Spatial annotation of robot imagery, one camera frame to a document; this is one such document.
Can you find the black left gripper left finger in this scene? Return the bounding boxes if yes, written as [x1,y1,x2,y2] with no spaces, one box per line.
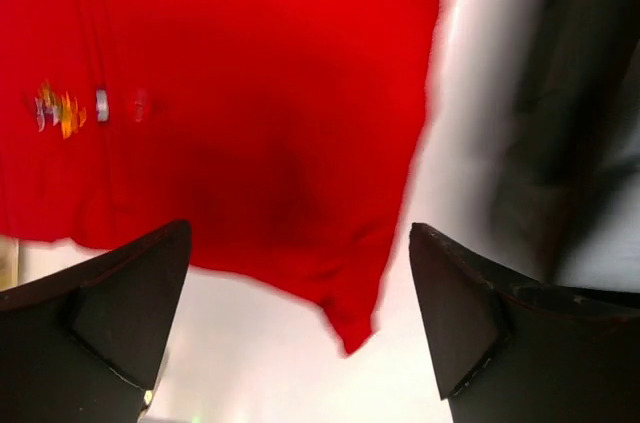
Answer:
[1,220,192,423]

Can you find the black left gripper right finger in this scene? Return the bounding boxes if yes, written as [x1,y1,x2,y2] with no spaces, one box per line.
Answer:
[409,223,639,423]

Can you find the red polo shirt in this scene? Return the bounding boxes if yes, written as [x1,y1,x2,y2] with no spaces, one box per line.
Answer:
[1,0,440,354]

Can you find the black open suitcase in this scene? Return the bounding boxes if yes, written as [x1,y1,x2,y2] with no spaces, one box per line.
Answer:
[490,0,639,282]

